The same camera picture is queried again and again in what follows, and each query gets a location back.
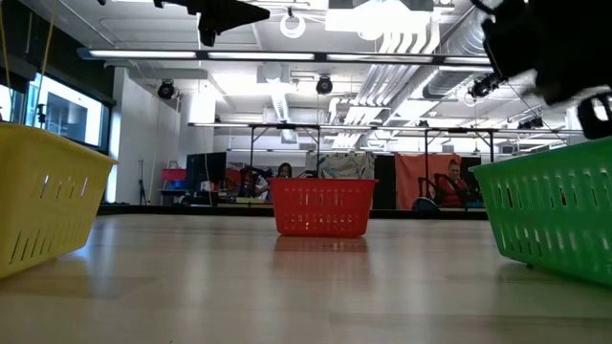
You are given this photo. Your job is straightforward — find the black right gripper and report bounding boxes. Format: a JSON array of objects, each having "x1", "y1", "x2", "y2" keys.
[{"x1": 470, "y1": 0, "x2": 612, "y2": 141}]

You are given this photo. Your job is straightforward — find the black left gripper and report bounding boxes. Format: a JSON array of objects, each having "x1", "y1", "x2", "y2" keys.
[{"x1": 151, "y1": 0, "x2": 272, "y2": 49}]

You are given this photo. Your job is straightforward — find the white LED light strip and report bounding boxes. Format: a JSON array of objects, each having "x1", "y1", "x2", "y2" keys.
[
  {"x1": 88, "y1": 49, "x2": 198, "y2": 60},
  {"x1": 326, "y1": 53, "x2": 435, "y2": 63},
  {"x1": 207, "y1": 51, "x2": 317, "y2": 61},
  {"x1": 444, "y1": 56, "x2": 492, "y2": 66}
]

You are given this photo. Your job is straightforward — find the green plastic basket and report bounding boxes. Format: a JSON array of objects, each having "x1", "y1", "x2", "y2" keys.
[{"x1": 469, "y1": 136, "x2": 612, "y2": 289}]

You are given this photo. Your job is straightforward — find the black ceiling spotlight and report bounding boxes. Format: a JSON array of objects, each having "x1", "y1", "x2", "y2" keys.
[
  {"x1": 315, "y1": 75, "x2": 335, "y2": 97},
  {"x1": 157, "y1": 78, "x2": 176, "y2": 101}
]

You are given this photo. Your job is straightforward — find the black computer monitor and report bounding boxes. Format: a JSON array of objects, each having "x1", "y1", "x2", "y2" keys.
[{"x1": 185, "y1": 151, "x2": 228, "y2": 193}]

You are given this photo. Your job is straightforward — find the orange curtain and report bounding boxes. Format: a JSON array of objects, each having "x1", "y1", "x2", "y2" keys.
[{"x1": 394, "y1": 152, "x2": 463, "y2": 210}]

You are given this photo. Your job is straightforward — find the patterned cloth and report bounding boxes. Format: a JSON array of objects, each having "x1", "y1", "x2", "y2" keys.
[{"x1": 305, "y1": 151, "x2": 378, "y2": 182}]

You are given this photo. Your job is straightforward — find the black tripod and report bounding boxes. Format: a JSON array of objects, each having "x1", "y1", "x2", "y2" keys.
[{"x1": 136, "y1": 159, "x2": 148, "y2": 206}]

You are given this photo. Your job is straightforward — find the black partition panel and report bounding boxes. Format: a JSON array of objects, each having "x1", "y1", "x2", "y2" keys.
[{"x1": 372, "y1": 153, "x2": 397, "y2": 210}]

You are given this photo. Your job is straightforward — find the red plastic basket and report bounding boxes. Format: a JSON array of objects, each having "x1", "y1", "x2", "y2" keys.
[{"x1": 268, "y1": 177, "x2": 379, "y2": 239}]

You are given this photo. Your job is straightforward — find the yellow plastic basket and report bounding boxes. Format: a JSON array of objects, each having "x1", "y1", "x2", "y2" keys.
[{"x1": 0, "y1": 121, "x2": 120, "y2": 280}]

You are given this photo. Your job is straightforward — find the white ceiling ring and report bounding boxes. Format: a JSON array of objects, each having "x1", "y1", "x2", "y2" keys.
[{"x1": 278, "y1": 12, "x2": 308, "y2": 40}]

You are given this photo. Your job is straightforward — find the white ceiling air duct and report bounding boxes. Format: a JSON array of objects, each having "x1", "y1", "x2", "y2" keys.
[{"x1": 256, "y1": 61, "x2": 300, "y2": 144}]

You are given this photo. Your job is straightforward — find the black background rig frame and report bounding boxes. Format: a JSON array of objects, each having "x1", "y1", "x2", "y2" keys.
[{"x1": 186, "y1": 121, "x2": 612, "y2": 200}]

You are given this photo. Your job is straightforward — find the silver ventilation duct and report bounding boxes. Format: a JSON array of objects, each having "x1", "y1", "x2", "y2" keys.
[{"x1": 423, "y1": 13, "x2": 493, "y2": 100}]

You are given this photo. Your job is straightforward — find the large wall window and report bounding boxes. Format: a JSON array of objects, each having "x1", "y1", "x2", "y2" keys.
[{"x1": 23, "y1": 71, "x2": 112, "y2": 155}]

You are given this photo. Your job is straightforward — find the yellow cable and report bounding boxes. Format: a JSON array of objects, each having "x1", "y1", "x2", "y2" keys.
[{"x1": 28, "y1": 0, "x2": 58, "y2": 140}]

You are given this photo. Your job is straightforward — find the black aluminium table frame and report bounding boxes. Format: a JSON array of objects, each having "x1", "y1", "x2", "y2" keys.
[{"x1": 76, "y1": 46, "x2": 612, "y2": 222}]

